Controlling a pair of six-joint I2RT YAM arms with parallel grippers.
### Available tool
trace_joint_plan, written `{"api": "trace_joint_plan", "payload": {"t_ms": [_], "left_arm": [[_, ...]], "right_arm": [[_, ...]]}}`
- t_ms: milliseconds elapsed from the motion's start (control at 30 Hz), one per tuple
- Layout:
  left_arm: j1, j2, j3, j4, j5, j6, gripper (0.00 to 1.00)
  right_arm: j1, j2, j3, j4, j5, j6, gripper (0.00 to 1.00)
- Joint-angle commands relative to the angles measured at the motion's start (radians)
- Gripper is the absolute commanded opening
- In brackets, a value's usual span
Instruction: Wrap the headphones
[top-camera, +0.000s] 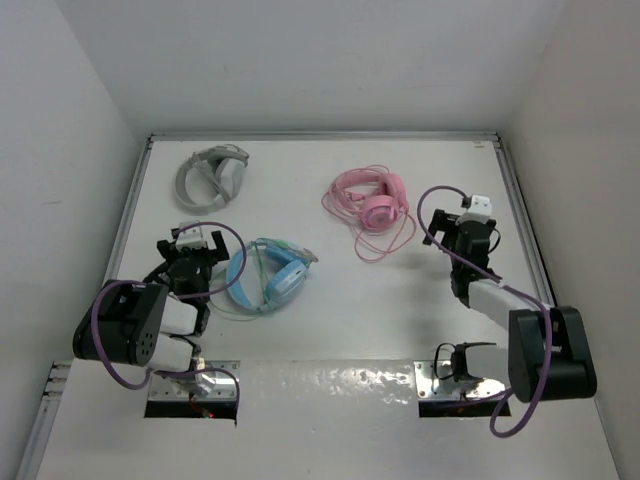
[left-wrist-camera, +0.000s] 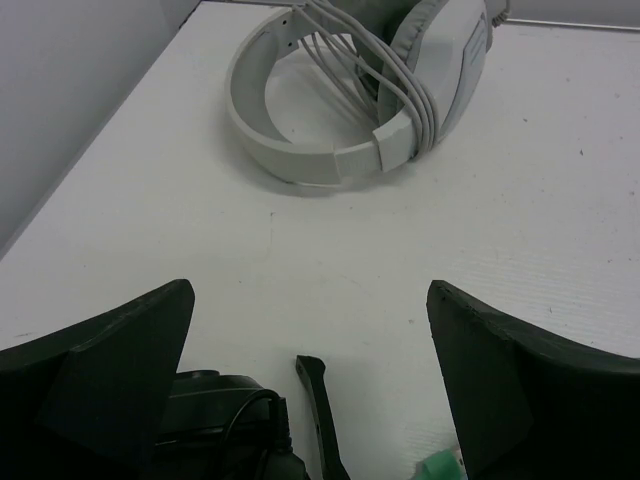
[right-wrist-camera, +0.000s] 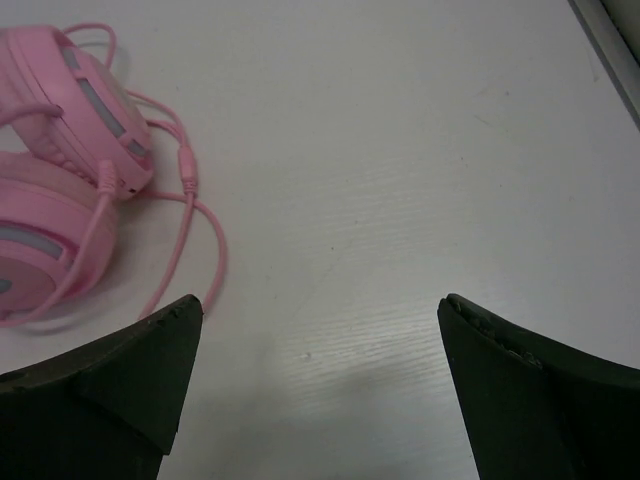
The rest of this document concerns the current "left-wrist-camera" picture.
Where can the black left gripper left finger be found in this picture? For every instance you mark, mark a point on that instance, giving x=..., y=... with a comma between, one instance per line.
x=87, y=401

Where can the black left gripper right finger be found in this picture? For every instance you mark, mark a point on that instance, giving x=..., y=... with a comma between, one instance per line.
x=530, y=404

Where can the black headphones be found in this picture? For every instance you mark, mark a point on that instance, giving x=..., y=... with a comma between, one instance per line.
x=224, y=427

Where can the green cable plug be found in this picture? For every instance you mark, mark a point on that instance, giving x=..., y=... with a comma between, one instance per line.
x=446, y=464

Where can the white headphones with cable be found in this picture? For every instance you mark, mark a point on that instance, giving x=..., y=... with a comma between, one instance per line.
x=409, y=67

